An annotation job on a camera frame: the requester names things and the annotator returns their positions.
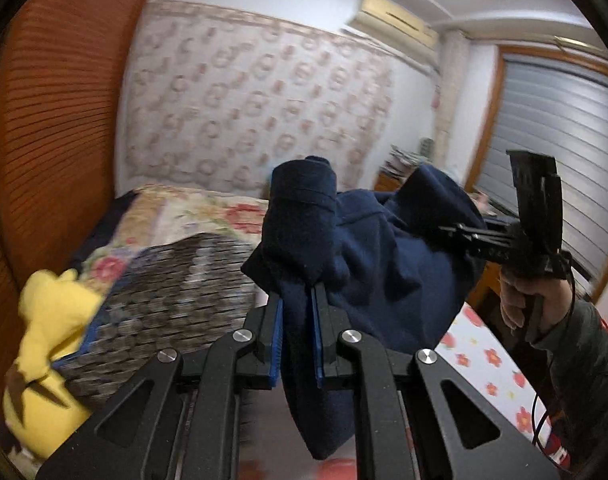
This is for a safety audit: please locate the brown wooden cabinet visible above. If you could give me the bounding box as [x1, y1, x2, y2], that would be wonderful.
[376, 170, 509, 326]

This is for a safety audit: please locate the brown louvered wooden wardrobe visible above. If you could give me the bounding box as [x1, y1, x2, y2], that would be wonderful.
[0, 0, 165, 461]

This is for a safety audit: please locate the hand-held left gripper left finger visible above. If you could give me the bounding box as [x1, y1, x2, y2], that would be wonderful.
[36, 295, 285, 480]

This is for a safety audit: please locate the beige wall air conditioner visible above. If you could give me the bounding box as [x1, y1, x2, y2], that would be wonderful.
[341, 0, 439, 53]

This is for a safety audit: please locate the person's right hand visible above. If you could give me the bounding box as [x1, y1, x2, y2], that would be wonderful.
[498, 269, 577, 346]

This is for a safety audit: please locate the navy printed t-shirt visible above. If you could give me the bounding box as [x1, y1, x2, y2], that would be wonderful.
[241, 156, 487, 461]

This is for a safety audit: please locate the person's right forearm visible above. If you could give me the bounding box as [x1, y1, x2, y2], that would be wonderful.
[531, 300, 608, 441]

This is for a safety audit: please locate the red white striped clothing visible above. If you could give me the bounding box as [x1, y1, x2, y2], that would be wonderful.
[541, 430, 574, 467]

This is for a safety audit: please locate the beige tied window curtain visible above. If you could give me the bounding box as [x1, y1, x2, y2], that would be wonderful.
[431, 30, 472, 171]

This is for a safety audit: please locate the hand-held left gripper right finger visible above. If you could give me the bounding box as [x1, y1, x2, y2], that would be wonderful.
[311, 284, 559, 480]

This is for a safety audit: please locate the stack of newspapers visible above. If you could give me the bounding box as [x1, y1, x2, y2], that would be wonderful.
[390, 144, 425, 176]

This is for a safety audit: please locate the beige large-flower bed cover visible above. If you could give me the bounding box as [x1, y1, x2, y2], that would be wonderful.
[84, 185, 271, 283]

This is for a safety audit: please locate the white circle-patterned curtain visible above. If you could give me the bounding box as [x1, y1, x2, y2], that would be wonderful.
[119, 0, 409, 196]

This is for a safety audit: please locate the yellow plush toy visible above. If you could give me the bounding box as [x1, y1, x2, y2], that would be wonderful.
[3, 269, 105, 461]

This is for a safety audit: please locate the navy circle-patterned folded quilt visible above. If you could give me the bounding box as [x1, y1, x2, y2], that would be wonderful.
[49, 232, 269, 406]

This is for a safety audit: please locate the dark navy bed blanket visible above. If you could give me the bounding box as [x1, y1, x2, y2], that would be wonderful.
[66, 194, 137, 273]

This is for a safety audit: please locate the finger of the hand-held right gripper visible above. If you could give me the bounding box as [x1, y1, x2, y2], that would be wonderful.
[449, 239, 504, 262]
[439, 223, 509, 239]

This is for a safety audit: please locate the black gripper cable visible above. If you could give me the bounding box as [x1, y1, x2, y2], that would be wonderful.
[531, 250, 579, 461]

